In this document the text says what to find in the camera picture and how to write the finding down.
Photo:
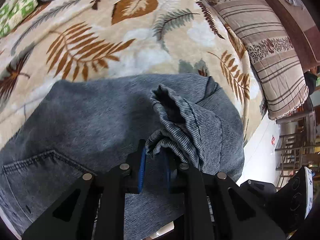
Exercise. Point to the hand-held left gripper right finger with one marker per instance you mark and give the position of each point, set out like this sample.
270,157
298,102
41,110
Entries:
168,176

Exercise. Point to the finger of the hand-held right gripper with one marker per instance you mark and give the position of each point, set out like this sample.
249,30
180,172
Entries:
257,188

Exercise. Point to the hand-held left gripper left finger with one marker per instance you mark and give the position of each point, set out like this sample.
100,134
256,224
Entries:
141,170

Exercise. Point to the grey-blue denim pants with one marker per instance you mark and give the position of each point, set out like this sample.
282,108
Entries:
95,120

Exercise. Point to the leaf print blanket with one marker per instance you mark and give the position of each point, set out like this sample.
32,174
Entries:
105,42

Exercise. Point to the striped beige pillow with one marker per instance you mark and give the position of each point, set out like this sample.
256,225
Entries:
270,55

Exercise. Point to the brown padded headboard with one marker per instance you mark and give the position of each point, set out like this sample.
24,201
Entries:
300,25

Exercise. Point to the green patterned quilt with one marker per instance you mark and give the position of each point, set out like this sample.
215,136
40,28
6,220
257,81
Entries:
15,10

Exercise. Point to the metal chair frame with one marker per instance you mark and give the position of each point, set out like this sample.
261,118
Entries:
295,150

